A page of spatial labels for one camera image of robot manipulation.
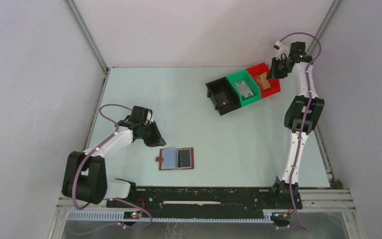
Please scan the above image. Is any brown leather card holder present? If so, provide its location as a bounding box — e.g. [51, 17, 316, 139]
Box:
[155, 147, 194, 171]

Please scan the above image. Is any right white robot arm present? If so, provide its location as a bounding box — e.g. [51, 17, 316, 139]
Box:
[266, 41, 325, 208]

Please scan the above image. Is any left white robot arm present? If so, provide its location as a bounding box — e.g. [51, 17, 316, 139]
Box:
[62, 105, 166, 209]

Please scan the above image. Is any silver card in green bin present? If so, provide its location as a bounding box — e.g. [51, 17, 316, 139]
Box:
[234, 80, 254, 99]

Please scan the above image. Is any dark card in black bin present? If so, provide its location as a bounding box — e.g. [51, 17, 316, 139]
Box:
[216, 92, 230, 107]

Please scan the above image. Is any red plastic bin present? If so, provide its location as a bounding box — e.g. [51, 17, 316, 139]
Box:
[246, 63, 281, 99]

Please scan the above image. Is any green plastic bin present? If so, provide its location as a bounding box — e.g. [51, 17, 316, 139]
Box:
[226, 70, 261, 107]

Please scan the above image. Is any black plastic bin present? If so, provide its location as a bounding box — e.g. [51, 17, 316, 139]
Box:
[205, 77, 241, 116]

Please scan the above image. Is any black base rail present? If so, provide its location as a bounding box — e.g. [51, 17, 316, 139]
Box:
[125, 187, 302, 219]

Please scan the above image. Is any white cable duct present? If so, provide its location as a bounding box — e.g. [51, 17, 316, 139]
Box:
[66, 210, 279, 223]

